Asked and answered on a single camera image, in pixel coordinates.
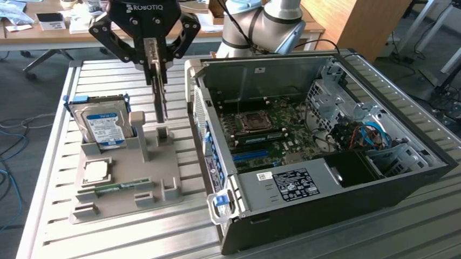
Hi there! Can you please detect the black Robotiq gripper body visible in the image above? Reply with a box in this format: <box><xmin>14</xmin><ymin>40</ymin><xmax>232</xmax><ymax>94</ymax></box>
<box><xmin>106</xmin><ymin>0</ymin><xmax>181</xmax><ymax>40</ymax></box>

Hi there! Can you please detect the thin black graphics card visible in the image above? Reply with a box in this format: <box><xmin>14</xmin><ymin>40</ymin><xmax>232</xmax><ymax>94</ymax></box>
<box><xmin>142</xmin><ymin>37</ymin><xmax>169</xmax><ymax>124</ymax></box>

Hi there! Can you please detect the white paper stack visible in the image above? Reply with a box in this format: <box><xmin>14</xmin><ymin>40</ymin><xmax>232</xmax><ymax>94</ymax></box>
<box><xmin>66</xmin><ymin>10</ymin><xmax>109</xmax><ymax>35</ymax></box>

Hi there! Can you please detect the white box black top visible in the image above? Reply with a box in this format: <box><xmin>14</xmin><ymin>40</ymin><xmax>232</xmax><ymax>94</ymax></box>
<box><xmin>34</xmin><ymin>12</ymin><xmax>66</xmax><ymax>31</ymax></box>

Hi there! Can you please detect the wooden desk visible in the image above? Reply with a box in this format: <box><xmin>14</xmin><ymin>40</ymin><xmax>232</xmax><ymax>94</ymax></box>
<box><xmin>0</xmin><ymin>0</ymin><xmax>325</xmax><ymax>52</ymax></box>

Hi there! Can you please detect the clear plastic bag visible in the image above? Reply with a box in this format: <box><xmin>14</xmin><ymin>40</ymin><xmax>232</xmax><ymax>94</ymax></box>
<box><xmin>0</xmin><ymin>7</ymin><xmax>35</xmax><ymax>26</ymax></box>

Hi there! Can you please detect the silver hard disk blue label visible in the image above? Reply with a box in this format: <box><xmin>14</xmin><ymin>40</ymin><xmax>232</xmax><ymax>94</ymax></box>
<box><xmin>68</xmin><ymin>97</ymin><xmax>130</xmax><ymax>151</ymax></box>

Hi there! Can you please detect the CPU socket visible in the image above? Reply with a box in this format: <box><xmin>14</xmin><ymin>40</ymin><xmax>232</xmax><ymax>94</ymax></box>
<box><xmin>235</xmin><ymin>110</ymin><xmax>269</xmax><ymax>133</ymax></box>

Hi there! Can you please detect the installed green RAM stick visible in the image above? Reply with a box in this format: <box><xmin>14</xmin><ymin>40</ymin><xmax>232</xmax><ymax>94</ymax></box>
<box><xmin>237</xmin><ymin>131</ymin><xmax>284</xmax><ymax>144</ymax></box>

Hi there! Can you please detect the wooden cabinet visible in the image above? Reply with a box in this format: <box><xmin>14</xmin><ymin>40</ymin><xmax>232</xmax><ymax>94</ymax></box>
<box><xmin>299</xmin><ymin>0</ymin><xmax>412</xmax><ymax>63</ymax></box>

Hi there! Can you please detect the silver metal disk bay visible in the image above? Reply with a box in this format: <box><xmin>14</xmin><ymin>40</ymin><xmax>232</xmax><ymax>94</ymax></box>
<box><xmin>304</xmin><ymin>77</ymin><xmax>361</xmax><ymax>128</ymax></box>

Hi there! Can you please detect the grey parts rack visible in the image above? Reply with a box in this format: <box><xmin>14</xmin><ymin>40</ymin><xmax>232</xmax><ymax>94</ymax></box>
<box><xmin>68</xmin><ymin>93</ymin><xmax>185</xmax><ymax>225</ymax></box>

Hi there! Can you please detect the green motherboard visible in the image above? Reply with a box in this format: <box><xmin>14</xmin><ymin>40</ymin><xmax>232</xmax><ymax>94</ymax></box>
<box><xmin>214</xmin><ymin>96</ymin><xmax>327</xmax><ymax>174</ymax></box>

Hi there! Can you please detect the silver CPU chip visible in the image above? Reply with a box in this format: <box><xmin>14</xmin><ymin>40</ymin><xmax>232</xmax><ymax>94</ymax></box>
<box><xmin>81</xmin><ymin>161</ymin><xmax>110</xmax><ymax>185</ymax></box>

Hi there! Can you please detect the blue expansion slot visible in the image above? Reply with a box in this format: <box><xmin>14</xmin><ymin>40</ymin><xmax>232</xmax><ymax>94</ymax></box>
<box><xmin>231</xmin><ymin>149</ymin><xmax>269</xmax><ymax>163</ymax></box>

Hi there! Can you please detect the grey power supply unit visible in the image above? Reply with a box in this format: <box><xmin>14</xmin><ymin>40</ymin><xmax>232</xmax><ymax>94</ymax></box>
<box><xmin>225</xmin><ymin>158</ymin><xmax>341</xmax><ymax>214</ymax></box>

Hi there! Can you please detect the clear latch with blue tab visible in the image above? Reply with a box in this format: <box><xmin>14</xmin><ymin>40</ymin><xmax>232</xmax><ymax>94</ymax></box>
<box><xmin>205</xmin><ymin>188</ymin><xmax>235</xmax><ymax>225</ymax></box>

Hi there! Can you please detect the black open PC case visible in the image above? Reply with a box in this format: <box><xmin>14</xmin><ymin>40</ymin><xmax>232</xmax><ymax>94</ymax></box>
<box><xmin>182</xmin><ymin>48</ymin><xmax>458</xmax><ymax>256</ymax></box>

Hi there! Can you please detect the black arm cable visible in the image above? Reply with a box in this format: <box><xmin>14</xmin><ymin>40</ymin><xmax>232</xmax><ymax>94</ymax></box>
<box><xmin>217</xmin><ymin>0</ymin><xmax>341</xmax><ymax>56</ymax></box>

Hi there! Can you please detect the white floor cable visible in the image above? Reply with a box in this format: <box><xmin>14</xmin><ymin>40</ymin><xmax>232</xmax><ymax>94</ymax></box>
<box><xmin>0</xmin><ymin>112</ymin><xmax>55</xmax><ymax>130</ymax></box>

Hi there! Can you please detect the red wire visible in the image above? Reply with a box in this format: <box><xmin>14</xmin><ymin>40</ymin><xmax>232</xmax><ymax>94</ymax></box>
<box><xmin>348</xmin><ymin>126</ymin><xmax>361</xmax><ymax>148</ymax></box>

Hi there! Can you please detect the blue floor cable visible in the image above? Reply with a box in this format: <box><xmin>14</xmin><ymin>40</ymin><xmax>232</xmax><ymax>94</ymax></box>
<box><xmin>0</xmin><ymin>128</ymin><xmax>29</xmax><ymax>233</ymax></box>

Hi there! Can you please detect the blue data wire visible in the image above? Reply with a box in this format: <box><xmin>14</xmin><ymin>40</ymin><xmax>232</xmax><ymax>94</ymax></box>
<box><xmin>357</xmin><ymin>122</ymin><xmax>392</xmax><ymax>149</ymax></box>

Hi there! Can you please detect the white desk frame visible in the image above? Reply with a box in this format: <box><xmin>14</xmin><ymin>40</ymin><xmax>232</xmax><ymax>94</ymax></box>
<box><xmin>412</xmin><ymin>0</ymin><xmax>461</xmax><ymax>74</ymax></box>

